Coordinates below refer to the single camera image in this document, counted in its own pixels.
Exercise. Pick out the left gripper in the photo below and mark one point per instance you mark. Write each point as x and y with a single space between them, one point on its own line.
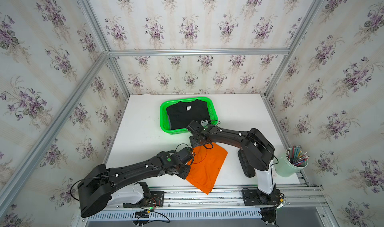
186 164

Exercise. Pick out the small circuit board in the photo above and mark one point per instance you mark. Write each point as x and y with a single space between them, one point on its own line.
143 214

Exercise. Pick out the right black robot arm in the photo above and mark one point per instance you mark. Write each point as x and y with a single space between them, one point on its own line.
258 150

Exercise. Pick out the black t-shirt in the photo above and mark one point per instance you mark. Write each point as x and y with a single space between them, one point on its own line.
182 114

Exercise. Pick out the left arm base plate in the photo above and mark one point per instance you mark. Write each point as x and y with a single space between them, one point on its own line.
154 199

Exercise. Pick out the aluminium mounting rail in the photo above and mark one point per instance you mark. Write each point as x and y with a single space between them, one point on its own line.
231 197

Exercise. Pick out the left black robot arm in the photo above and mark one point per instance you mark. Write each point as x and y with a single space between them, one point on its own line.
97 188

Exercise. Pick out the green plastic mesh basket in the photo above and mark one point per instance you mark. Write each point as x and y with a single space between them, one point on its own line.
164 119

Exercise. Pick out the orange t-shirt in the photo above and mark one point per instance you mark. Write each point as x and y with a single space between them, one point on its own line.
206 167

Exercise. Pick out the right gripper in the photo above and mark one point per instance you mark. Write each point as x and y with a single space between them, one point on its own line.
192 142

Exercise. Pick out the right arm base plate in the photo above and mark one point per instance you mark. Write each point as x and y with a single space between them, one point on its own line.
255 197

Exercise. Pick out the green cup of pencils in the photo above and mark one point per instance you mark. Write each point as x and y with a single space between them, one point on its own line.
292 161

